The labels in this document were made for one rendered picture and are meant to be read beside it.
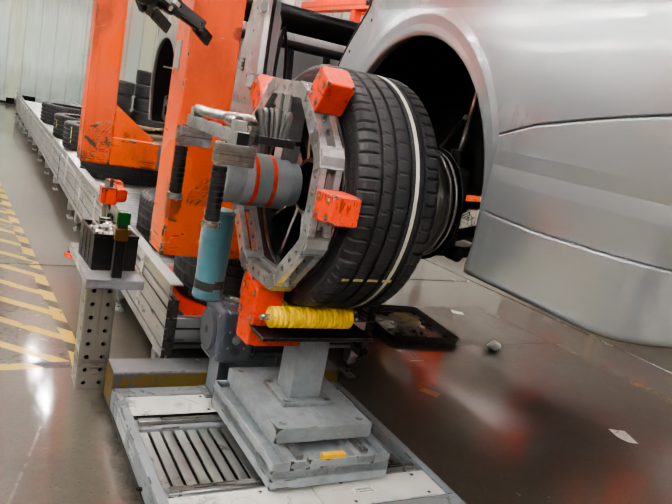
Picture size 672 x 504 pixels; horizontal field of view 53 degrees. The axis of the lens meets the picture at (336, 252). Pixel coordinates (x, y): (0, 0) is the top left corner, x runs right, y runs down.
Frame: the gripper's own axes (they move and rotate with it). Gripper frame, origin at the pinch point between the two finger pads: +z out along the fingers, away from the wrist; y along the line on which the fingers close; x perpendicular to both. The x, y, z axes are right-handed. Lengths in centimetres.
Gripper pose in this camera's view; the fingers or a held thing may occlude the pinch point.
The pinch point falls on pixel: (186, 32)
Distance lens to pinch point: 185.4
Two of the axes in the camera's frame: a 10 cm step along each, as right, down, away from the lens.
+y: 8.5, 3.6, -3.8
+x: 4.3, -8.9, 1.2
